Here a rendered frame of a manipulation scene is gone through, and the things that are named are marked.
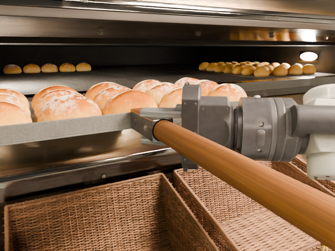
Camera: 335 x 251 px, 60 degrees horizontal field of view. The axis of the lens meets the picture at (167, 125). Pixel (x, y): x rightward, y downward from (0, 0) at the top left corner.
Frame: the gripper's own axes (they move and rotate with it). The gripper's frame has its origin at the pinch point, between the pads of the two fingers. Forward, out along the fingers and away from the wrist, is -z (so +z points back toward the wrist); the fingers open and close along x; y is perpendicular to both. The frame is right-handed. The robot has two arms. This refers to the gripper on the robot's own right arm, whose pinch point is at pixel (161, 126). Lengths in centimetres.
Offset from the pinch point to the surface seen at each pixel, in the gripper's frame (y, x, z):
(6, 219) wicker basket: 27, 37, -51
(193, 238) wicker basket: 44, 51, 3
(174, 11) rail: 54, -22, -5
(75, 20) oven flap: 38, -18, -29
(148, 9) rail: 49, -22, -12
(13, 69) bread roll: 118, 0, -108
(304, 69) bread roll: 141, 1, 61
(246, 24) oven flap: 70, -19, 19
